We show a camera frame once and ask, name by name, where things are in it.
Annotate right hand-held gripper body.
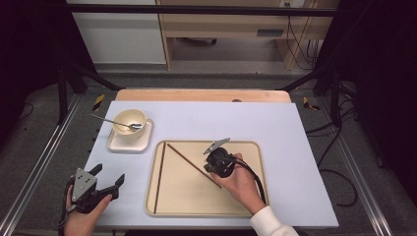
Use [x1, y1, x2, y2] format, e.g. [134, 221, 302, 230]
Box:
[203, 137, 237, 179]

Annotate hand-held gripper black cable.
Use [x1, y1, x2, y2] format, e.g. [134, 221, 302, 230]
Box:
[234, 156, 268, 205]
[58, 178, 75, 230]

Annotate white square plate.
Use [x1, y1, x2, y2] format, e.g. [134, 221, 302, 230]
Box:
[106, 117, 154, 154]

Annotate metal spoon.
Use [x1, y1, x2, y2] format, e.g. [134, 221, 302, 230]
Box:
[90, 113, 144, 131]

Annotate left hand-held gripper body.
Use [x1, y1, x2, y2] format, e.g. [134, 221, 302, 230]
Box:
[65, 167, 111, 214]

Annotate person's left hand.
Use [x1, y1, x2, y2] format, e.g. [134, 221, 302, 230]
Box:
[63, 185, 113, 236]

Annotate yellow black striped tape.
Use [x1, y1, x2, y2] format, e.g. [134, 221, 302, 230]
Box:
[91, 93, 106, 112]
[302, 96, 321, 111]

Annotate aluminium floor rail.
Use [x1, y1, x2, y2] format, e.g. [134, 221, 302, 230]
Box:
[0, 94, 83, 236]
[319, 97, 394, 236]

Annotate black hanging wall cables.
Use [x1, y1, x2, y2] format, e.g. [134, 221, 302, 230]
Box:
[286, 15, 321, 71]

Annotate white cabinet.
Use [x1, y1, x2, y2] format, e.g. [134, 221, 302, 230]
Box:
[66, 0, 166, 65]

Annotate light wooden desk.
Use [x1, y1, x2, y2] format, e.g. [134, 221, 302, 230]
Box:
[156, 0, 340, 71]

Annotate black metal stand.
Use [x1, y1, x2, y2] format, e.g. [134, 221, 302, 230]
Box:
[278, 65, 343, 127]
[57, 58, 122, 124]

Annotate light wooden table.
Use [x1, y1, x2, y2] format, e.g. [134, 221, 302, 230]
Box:
[115, 88, 292, 103]

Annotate right hand-held gripper black cable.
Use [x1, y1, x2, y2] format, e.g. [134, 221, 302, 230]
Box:
[234, 156, 268, 205]

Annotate thin black floor cable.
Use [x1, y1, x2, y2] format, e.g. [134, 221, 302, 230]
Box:
[18, 102, 34, 121]

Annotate left hand-held gripper black cable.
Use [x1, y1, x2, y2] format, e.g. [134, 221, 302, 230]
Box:
[58, 178, 75, 230]

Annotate person's right hand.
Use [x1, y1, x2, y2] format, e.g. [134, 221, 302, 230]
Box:
[209, 151, 268, 215]

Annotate black horizontal frame bar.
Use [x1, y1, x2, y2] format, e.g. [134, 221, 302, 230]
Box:
[65, 3, 338, 18]

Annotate beige rectangular tray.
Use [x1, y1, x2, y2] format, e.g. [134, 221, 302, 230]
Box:
[144, 140, 271, 218]

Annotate brown chopstick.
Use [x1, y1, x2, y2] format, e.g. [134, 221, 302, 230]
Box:
[166, 143, 223, 190]
[152, 141, 167, 214]

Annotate beige bowl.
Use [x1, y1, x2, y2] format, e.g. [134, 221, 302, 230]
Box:
[112, 108, 148, 140]

